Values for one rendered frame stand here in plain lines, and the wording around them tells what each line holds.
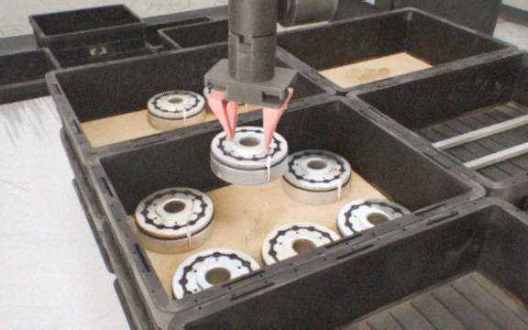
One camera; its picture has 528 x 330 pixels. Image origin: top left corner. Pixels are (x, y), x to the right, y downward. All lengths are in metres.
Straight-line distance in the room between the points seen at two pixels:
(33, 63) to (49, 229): 1.19
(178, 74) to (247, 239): 0.43
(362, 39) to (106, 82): 0.56
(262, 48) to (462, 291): 0.36
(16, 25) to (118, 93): 2.88
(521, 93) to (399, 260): 0.60
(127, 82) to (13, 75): 1.14
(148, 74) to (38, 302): 0.43
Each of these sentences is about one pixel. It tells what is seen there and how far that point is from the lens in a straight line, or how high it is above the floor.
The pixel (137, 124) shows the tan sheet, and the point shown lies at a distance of 0.99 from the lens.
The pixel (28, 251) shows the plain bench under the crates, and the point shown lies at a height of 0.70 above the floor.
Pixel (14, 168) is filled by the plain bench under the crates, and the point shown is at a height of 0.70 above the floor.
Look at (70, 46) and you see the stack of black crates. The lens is 2.25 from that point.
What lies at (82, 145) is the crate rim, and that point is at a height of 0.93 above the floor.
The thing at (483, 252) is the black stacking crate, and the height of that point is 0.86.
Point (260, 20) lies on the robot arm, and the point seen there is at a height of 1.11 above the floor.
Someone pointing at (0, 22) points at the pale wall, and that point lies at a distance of 3.85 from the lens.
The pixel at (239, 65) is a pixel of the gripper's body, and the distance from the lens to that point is 0.63.
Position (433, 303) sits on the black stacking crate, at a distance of 0.66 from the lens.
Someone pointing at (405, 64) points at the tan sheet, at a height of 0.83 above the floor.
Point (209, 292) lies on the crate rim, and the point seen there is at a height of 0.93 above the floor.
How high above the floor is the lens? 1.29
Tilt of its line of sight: 33 degrees down
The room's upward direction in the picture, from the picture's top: straight up
